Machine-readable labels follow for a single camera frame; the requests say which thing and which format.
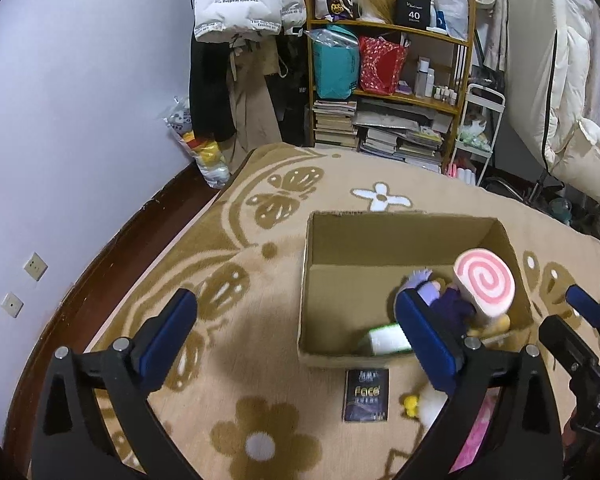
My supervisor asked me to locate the pink swirl roll pillow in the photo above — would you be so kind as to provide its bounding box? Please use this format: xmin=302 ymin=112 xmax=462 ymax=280
xmin=453 ymin=248 xmax=516 ymax=326

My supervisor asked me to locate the black face mask box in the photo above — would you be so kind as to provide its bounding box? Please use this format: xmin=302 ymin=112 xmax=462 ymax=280
xmin=342 ymin=368 xmax=389 ymax=422

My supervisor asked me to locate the green tissue pack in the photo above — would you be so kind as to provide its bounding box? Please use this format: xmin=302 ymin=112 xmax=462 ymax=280
xmin=358 ymin=323 xmax=413 ymax=356

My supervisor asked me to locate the pink packaged plush doll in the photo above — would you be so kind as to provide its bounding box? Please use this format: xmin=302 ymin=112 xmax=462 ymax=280
xmin=451 ymin=388 xmax=500 ymax=472

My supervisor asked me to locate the yellow plush toy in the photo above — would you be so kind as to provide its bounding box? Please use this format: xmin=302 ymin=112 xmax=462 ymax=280
xmin=466 ymin=314 xmax=510 ymax=348

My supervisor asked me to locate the white fluffy penguin plush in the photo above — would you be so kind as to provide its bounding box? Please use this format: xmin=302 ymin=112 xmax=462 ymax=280
xmin=401 ymin=384 xmax=449 ymax=431

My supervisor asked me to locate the purple haired plush doll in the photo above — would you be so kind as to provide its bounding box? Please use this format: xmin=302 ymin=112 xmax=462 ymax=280
xmin=396 ymin=269 xmax=476 ymax=336

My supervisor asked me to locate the beige patterned rug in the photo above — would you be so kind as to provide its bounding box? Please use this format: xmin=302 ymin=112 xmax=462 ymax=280
xmin=93 ymin=144 xmax=600 ymax=479

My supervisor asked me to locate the cardboard box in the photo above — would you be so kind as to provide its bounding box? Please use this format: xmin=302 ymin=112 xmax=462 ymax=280
xmin=297 ymin=211 xmax=534 ymax=368

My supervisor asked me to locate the white metal cart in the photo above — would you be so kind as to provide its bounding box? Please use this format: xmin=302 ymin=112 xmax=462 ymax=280
xmin=445 ymin=82 xmax=506 ymax=186

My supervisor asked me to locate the cream folded mattress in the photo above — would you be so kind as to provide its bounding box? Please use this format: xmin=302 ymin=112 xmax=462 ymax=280
xmin=505 ymin=0 xmax=600 ymax=204

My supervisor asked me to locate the wooden bookshelf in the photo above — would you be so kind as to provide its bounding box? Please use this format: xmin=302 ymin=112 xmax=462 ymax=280
xmin=335 ymin=0 xmax=477 ymax=165

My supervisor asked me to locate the clear bag of toys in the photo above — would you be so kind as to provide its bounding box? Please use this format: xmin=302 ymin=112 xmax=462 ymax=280
xmin=163 ymin=98 xmax=230 ymax=190

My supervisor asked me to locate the stack of books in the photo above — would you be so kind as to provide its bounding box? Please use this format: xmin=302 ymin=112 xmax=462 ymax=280
xmin=312 ymin=100 xmax=358 ymax=150

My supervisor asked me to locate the red bag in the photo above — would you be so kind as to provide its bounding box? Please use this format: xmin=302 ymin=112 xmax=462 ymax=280
xmin=360 ymin=37 xmax=408 ymax=96

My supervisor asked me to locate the black box labelled 40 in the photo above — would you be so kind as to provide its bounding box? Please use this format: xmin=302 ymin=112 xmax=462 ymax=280
xmin=393 ymin=0 xmax=431 ymax=29

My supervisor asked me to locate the teal bag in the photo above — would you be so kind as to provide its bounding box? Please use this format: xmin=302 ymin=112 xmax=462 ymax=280
xmin=309 ymin=25 xmax=360 ymax=100

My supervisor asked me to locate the beige coat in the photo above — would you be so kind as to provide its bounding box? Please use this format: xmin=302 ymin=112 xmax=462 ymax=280
xmin=222 ymin=38 xmax=282 ymax=174

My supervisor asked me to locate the lower wall socket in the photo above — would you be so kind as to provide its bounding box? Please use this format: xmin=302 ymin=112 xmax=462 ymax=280
xmin=1 ymin=292 xmax=23 ymax=318

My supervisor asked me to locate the wall socket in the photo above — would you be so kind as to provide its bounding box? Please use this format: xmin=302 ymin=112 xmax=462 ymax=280
xmin=1 ymin=292 xmax=23 ymax=318
xmin=23 ymin=252 xmax=48 ymax=282

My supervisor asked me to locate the upper wall socket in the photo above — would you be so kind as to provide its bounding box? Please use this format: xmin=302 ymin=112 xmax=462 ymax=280
xmin=23 ymin=252 xmax=48 ymax=282

